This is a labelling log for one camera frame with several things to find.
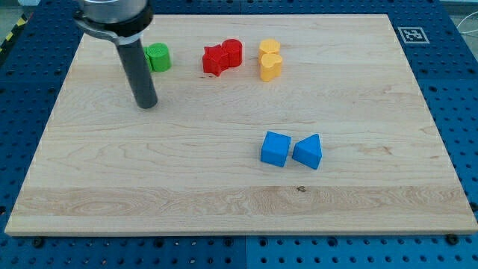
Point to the blue cube block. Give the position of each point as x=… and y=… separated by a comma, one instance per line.
x=274, y=149

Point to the white fiducial marker tag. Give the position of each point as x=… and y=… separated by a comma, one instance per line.
x=413, y=35

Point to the red cylinder block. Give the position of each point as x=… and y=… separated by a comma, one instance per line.
x=234, y=50

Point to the light wooden board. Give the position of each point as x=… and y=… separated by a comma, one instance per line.
x=191, y=165

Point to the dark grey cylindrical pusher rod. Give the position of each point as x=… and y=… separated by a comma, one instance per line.
x=138, y=74

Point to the red star block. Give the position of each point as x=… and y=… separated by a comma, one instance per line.
x=215, y=60

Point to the green star block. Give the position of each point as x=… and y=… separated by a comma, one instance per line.
x=148, y=61

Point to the yellow heart block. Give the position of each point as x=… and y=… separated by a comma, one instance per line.
x=270, y=66

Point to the blue triangular prism block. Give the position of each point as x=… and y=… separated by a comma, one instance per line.
x=308, y=151

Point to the yellow hexagon block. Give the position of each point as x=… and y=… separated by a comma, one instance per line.
x=268, y=46

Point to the green cylinder block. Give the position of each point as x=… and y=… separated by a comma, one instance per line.
x=159, y=57

